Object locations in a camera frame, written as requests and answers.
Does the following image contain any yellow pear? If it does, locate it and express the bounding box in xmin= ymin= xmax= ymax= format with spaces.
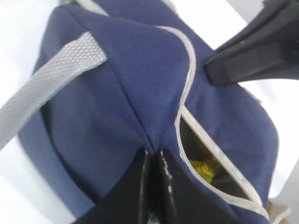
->
xmin=189 ymin=158 xmax=221 ymax=183

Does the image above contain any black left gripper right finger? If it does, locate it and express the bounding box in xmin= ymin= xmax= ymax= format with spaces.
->
xmin=151 ymin=149 xmax=234 ymax=224

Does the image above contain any navy blue lunch bag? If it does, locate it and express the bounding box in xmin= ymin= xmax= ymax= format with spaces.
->
xmin=0 ymin=0 xmax=278 ymax=224

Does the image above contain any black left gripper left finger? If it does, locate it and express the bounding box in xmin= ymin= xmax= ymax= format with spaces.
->
xmin=77 ymin=149 xmax=150 ymax=224

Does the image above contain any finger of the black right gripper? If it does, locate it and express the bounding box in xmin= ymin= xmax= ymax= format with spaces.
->
xmin=205 ymin=0 xmax=299 ymax=86

